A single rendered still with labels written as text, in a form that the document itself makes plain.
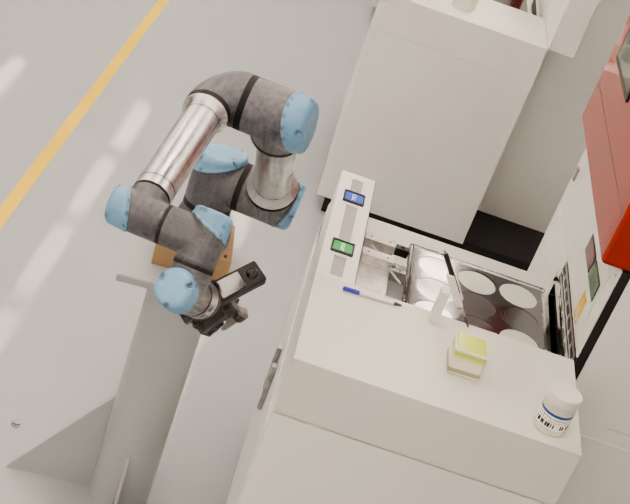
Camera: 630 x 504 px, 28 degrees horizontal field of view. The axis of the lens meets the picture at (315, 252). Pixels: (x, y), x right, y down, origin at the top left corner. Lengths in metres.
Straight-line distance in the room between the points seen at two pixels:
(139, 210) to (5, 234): 2.23
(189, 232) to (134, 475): 1.28
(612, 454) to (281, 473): 0.83
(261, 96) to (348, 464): 0.80
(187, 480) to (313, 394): 1.11
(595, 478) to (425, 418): 0.66
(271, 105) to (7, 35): 3.46
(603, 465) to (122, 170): 2.54
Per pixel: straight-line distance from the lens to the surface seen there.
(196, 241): 2.20
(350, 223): 3.10
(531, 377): 2.81
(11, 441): 3.60
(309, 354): 2.58
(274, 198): 2.79
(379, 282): 3.06
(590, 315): 2.93
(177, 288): 2.18
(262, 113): 2.47
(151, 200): 2.24
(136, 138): 5.23
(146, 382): 3.17
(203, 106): 2.44
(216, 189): 2.87
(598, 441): 3.07
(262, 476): 2.75
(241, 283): 2.36
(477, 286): 3.17
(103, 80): 5.63
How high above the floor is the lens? 2.43
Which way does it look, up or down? 30 degrees down
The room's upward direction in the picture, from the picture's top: 20 degrees clockwise
